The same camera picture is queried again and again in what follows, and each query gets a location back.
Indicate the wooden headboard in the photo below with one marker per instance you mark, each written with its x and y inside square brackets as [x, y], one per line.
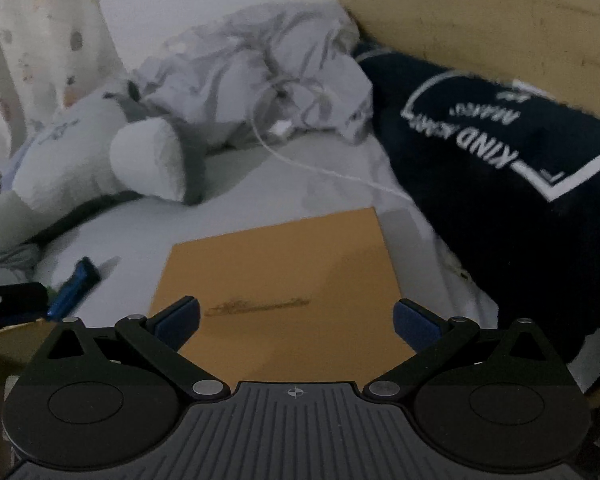
[552, 44]

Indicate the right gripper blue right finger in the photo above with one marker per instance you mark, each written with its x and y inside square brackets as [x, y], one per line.
[437, 343]

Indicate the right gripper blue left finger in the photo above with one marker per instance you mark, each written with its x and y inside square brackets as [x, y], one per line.
[157, 341]

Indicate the grey crumpled blanket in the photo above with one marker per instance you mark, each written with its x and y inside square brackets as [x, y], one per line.
[264, 72]

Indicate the orange box lid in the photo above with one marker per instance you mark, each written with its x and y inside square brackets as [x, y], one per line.
[304, 301]

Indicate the pineapple print curtain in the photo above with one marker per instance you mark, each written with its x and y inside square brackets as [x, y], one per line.
[52, 53]

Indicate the light green cat pillow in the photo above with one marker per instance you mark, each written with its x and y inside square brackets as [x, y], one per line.
[109, 146]

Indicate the blue black electric shaver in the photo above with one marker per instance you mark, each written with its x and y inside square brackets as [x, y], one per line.
[84, 278]

